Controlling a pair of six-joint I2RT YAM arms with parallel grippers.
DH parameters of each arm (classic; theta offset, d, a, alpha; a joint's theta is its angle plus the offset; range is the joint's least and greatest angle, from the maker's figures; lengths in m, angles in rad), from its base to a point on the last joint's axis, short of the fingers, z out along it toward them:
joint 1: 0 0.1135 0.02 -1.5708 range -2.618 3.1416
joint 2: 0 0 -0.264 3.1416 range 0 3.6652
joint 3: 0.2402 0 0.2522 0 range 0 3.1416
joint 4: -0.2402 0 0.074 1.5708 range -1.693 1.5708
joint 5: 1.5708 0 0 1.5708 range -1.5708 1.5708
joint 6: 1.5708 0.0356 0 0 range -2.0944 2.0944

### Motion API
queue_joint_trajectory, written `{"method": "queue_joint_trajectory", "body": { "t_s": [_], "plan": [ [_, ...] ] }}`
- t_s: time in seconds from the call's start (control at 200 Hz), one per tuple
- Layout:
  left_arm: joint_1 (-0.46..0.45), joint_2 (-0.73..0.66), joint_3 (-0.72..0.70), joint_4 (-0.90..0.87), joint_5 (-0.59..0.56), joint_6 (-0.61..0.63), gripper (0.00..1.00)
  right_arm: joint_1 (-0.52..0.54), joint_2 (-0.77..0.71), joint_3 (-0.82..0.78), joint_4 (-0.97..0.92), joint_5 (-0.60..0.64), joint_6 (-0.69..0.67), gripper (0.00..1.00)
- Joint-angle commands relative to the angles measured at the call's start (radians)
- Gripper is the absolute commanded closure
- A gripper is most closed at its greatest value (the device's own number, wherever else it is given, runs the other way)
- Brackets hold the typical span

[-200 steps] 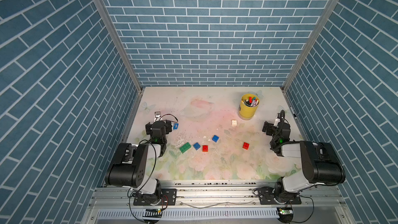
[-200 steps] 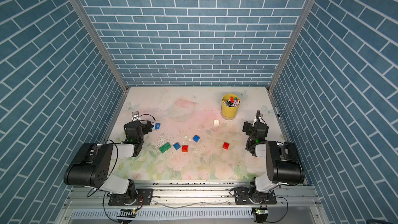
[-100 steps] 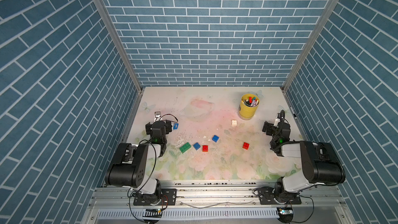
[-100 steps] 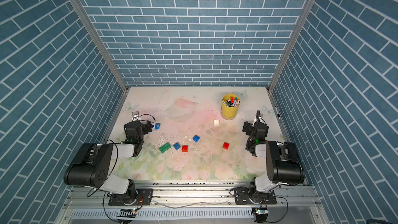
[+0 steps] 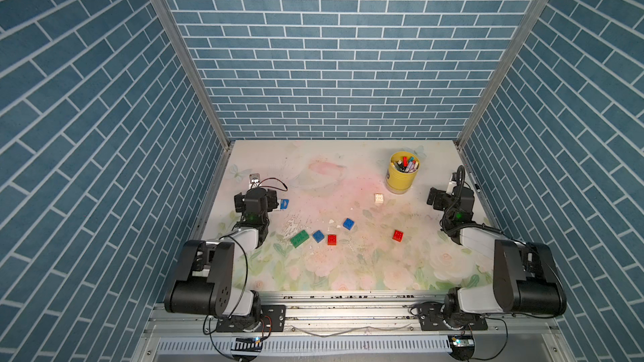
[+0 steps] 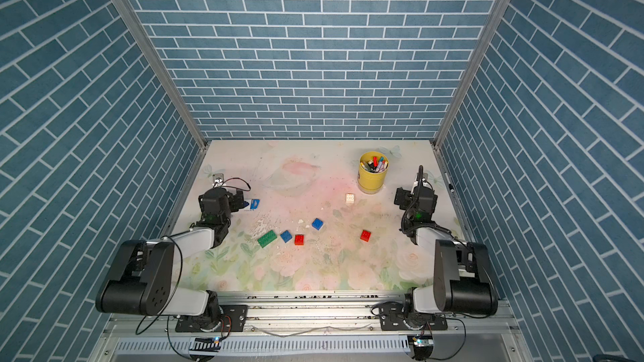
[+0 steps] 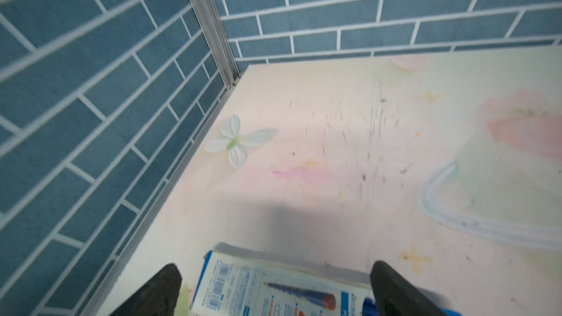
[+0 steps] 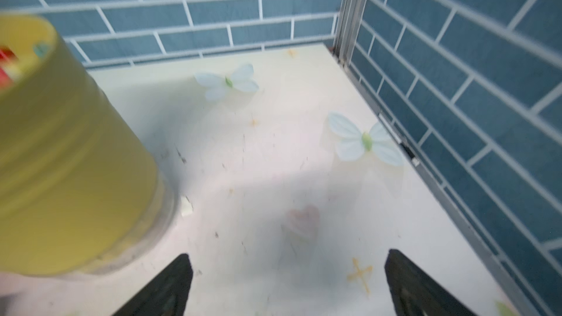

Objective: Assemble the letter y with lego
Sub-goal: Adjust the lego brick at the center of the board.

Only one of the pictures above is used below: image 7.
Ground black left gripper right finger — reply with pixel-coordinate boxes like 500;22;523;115
370;260;446;316

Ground white blue toothpaste box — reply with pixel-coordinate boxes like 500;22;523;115
189;242;462;316

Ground white fabric flower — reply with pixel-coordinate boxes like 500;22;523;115
204;114;278;170

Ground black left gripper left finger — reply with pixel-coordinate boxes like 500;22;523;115
111;263;182;316

